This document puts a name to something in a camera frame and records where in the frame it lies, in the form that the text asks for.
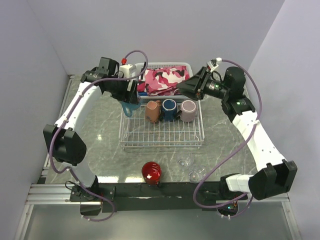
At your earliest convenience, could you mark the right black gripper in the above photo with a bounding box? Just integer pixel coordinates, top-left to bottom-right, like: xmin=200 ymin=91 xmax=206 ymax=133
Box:
xmin=176 ymin=66 xmax=230 ymax=102

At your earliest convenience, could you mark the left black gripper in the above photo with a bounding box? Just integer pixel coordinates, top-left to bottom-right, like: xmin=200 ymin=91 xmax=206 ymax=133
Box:
xmin=106 ymin=74 xmax=138 ymax=105

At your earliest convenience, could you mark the light blue mug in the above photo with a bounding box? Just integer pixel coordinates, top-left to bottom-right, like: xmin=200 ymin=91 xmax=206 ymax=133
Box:
xmin=119 ymin=93 xmax=141 ymax=118

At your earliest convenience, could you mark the mauve purple mug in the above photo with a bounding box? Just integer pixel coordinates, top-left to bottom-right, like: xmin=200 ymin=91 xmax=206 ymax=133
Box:
xmin=175 ymin=100 xmax=197 ymax=123

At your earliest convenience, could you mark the dark blue mug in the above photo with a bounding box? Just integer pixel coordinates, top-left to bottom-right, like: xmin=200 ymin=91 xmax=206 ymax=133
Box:
xmin=161 ymin=98 xmax=178 ymax=121

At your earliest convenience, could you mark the salmon pink mug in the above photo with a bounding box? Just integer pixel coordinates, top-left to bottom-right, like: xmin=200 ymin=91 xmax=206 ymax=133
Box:
xmin=145 ymin=100 xmax=161 ymax=123

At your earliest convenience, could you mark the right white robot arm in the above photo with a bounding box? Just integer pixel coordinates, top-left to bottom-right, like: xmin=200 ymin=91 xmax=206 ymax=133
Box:
xmin=176 ymin=66 xmax=298 ymax=200

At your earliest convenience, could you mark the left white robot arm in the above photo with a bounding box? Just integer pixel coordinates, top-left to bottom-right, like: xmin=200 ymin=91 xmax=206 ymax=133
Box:
xmin=43 ymin=57 xmax=140 ymax=201

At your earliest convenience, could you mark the white plastic basket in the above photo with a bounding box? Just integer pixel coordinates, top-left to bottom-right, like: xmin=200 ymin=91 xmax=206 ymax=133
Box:
xmin=131 ymin=62 xmax=196 ymax=98

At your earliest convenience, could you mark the pink camouflage cloth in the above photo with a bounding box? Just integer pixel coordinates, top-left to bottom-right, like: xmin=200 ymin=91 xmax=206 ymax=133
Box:
xmin=136 ymin=65 xmax=195 ymax=97

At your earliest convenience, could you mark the black item in basket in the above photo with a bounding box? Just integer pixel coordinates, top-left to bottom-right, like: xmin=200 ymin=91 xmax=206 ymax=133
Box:
xmin=138 ymin=61 xmax=148 ymax=82

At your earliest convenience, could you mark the clear glass cup far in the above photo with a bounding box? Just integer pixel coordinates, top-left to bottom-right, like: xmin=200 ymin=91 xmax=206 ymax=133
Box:
xmin=176 ymin=152 xmax=195 ymax=170

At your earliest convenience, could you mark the clear glass cup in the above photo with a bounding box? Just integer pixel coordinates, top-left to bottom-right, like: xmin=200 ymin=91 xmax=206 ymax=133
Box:
xmin=188 ymin=165 xmax=207 ymax=183
xmin=176 ymin=152 xmax=195 ymax=170

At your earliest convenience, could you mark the red mug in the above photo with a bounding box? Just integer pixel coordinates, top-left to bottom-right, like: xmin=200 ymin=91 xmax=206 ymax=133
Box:
xmin=141 ymin=161 xmax=162 ymax=186

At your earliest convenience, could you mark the clear glass cup near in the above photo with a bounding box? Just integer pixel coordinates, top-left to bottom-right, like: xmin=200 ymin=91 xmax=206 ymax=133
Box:
xmin=188 ymin=165 xmax=207 ymax=183

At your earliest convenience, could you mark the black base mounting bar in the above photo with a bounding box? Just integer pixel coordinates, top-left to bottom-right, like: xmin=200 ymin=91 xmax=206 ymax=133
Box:
xmin=69 ymin=181 xmax=251 ymax=213

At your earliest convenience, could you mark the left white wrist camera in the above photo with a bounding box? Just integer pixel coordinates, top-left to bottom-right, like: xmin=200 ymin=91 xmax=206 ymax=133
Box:
xmin=118 ymin=64 xmax=137 ymax=78

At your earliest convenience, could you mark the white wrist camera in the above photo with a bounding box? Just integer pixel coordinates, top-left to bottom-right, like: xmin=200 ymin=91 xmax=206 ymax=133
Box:
xmin=118 ymin=64 xmax=137 ymax=78
xmin=206 ymin=57 xmax=222 ymax=73

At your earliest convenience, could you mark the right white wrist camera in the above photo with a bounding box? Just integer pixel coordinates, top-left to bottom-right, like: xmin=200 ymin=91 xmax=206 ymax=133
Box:
xmin=206 ymin=57 xmax=222 ymax=73

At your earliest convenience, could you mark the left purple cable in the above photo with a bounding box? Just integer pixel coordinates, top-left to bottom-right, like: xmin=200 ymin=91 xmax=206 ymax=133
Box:
xmin=48 ymin=49 xmax=149 ymax=222

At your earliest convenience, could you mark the purple cable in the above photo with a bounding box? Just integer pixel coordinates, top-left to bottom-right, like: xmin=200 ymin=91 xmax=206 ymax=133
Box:
xmin=193 ymin=58 xmax=263 ymax=219
xmin=48 ymin=49 xmax=149 ymax=222

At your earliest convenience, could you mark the white wire dish rack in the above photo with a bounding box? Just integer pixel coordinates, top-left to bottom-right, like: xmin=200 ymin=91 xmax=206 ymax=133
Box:
xmin=118 ymin=96 xmax=205 ymax=148

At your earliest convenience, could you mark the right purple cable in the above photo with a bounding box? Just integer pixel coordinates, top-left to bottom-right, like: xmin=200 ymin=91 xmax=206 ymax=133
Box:
xmin=193 ymin=58 xmax=263 ymax=219

